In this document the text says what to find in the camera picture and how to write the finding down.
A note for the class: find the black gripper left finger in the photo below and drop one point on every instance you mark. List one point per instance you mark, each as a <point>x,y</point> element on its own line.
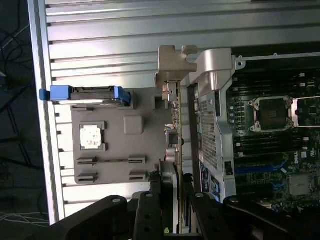
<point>147,215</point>

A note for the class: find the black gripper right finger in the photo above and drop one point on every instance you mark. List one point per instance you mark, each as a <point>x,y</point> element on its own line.
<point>207,215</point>

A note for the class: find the black expansion slot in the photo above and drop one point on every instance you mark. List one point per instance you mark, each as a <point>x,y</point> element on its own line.
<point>255,186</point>
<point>257,160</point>
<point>255,193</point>

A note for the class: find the green motherboard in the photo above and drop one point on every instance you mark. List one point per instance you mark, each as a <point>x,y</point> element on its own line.
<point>262,177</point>

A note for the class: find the blue expansion slot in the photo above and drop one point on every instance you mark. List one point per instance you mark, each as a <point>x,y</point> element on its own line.
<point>257,170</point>

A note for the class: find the black open PC case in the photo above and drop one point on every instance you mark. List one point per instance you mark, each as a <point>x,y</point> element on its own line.
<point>217,140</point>

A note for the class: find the grey plastic parts rack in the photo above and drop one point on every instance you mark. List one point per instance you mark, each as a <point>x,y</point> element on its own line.
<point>117,145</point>

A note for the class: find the black RAM slot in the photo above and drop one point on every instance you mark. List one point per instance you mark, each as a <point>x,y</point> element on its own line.
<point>270,87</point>
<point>270,77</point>
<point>270,137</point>
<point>270,143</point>

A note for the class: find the silver CPU chip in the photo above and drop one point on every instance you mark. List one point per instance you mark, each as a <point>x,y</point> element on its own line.
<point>91,136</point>

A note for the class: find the silver chipset heatsink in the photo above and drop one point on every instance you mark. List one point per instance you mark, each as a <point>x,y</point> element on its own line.
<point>300,185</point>

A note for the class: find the CPU socket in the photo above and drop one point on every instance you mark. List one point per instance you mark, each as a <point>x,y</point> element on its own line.
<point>272,113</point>

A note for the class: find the hard disk with blue bracket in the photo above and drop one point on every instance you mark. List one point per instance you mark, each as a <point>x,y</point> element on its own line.
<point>60,92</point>

